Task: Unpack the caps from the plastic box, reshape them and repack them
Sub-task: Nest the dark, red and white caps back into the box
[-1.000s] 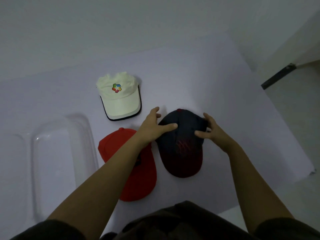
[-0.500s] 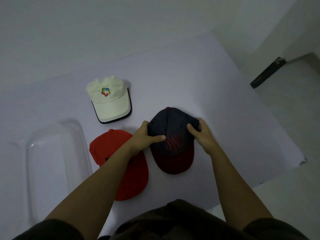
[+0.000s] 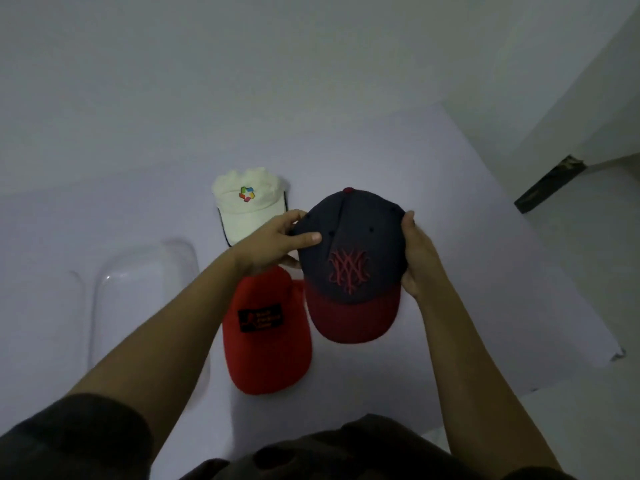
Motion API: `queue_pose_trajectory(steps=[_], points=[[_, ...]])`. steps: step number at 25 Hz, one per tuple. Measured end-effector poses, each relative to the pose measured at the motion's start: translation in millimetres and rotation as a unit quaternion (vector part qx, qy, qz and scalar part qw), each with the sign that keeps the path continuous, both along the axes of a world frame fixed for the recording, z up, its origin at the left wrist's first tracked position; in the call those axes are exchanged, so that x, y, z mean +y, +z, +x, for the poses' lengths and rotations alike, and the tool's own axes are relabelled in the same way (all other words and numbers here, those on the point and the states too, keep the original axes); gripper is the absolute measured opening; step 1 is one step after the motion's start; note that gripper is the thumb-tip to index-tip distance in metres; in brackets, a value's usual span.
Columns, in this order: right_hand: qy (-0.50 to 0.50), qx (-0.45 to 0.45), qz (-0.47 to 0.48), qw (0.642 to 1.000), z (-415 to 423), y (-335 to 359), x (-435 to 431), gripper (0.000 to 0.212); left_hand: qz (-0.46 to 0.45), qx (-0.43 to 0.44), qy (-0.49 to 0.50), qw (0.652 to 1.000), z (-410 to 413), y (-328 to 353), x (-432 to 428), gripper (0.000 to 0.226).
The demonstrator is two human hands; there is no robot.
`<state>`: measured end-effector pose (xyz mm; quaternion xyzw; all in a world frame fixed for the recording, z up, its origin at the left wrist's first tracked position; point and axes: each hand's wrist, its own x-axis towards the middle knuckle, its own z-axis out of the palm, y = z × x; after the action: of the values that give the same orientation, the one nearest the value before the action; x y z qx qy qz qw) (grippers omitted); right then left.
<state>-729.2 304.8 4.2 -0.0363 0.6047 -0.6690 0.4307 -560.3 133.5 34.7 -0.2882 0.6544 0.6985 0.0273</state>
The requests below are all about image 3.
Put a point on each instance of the person's left forearm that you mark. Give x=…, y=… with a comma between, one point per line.
x=165, y=334

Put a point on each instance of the clear plastic lid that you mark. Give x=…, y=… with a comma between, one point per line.
x=40, y=339

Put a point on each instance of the navy cap with red brim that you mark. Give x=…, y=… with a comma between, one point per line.
x=355, y=234

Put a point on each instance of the person's black shirt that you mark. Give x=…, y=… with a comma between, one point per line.
x=75, y=434

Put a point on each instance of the person's right forearm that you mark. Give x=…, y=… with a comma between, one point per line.
x=480, y=384

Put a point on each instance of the red cap with black patch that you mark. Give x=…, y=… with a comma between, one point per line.
x=270, y=354

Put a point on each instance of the clear plastic container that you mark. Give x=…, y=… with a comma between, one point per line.
x=130, y=294

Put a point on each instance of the person's right hand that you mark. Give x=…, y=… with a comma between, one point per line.
x=422, y=259

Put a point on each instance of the white cap with colourful logo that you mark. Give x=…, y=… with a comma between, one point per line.
x=245, y=214

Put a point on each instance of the person's left hand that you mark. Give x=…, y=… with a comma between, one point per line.
x=270, y=244

